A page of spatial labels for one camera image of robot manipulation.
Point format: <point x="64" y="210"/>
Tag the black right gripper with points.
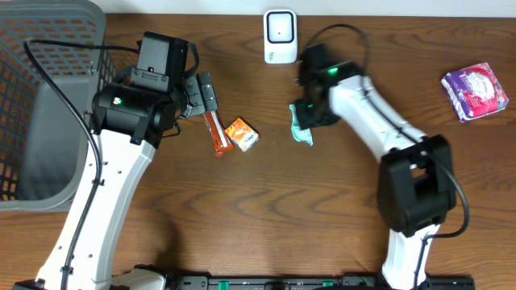
<point x="308" y="113"/>

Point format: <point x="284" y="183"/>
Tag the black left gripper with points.
<point x="200" y="97"/>

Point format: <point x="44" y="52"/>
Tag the teal wrapper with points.
<point x="300" y="135"/>

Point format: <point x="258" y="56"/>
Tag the orange snack packet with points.
<point x="242" y="134"/>

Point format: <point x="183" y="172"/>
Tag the red snack bar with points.
<point x="222" y="144"/>

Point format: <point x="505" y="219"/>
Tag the purple snack packet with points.
<point x="474" y="92"/>

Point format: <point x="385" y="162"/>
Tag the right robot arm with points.
<point x="414" y="192"/>

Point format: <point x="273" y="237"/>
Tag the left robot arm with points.
<point x="130" y="116"/>

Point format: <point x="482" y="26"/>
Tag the grey plastic basket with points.
<point x="43" y="148"/>

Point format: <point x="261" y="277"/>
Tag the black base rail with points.
<point x="197" y="282"/>

